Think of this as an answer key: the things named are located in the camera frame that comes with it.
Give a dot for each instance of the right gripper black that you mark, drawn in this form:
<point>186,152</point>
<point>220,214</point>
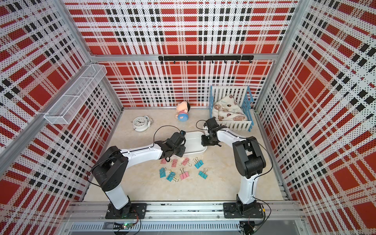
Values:
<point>204,142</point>

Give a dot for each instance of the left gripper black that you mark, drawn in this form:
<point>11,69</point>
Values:
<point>181,153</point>

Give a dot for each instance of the white plastic storage box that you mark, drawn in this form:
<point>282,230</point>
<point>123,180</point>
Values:
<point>193,143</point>

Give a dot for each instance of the teal binder clip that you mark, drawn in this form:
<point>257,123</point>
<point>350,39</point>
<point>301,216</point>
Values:
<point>162,172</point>
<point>203,173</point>
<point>172,177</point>
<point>198,163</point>

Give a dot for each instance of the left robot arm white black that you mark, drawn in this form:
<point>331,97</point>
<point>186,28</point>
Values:
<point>110,168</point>

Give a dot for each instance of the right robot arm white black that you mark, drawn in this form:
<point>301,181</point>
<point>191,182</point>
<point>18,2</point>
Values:
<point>248,156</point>

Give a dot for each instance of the printed crib blanket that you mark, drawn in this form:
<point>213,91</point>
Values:
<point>227,109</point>

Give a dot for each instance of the pink baby doll toy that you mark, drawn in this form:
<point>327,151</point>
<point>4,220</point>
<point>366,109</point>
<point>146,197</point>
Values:
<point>182,110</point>

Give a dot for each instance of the blue white toy crib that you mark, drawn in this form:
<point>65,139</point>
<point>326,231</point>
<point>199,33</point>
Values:
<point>244,99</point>

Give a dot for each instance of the white alarm clock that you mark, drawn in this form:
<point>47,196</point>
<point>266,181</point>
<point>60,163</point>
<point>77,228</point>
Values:
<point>142,123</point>

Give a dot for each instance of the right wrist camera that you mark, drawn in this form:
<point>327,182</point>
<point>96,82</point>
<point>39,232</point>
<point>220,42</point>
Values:
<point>211,124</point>

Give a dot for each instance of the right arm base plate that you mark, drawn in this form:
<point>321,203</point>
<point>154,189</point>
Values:
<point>239,210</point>

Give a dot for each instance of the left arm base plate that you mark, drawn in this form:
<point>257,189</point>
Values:
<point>129,211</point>

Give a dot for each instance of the black hook rail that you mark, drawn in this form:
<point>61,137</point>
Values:
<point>207,58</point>

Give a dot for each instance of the aluminium front rail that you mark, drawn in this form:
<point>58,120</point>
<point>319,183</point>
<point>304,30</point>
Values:
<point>185,210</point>

